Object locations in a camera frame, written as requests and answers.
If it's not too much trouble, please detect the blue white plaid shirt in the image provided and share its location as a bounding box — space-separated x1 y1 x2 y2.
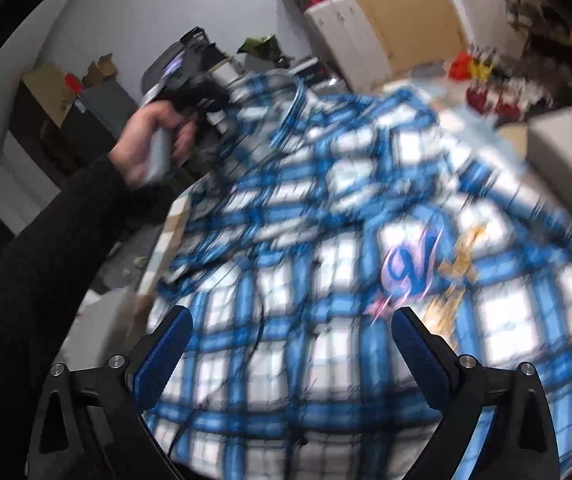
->
145 70 572 479

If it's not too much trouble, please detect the black sleeved left forearm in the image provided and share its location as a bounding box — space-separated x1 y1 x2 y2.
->
0 157 171 404

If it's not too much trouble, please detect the person left hand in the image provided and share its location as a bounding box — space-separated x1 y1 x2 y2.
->
109 101 198 188

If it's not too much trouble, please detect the dark flower bouquet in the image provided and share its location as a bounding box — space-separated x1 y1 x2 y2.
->
237 35 290 68

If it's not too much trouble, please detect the open cardboard box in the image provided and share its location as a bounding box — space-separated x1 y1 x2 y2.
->
82 53 118 88

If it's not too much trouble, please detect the black refrigerator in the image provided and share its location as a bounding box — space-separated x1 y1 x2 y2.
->
60 80 137 164

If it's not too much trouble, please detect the white upright suitcase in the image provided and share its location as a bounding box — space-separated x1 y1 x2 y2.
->
304 0 392 93

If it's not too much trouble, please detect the checkered brown blue bedsheet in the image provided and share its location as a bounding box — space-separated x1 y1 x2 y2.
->
134 195 191 324

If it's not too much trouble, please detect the wooden door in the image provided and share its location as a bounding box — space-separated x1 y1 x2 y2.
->
355 0 466 75

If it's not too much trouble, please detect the orange plastic bag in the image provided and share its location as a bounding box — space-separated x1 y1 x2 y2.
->
448 52 474 81

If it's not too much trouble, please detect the shoe rack with shoes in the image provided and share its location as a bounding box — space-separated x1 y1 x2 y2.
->
504 0 572 63

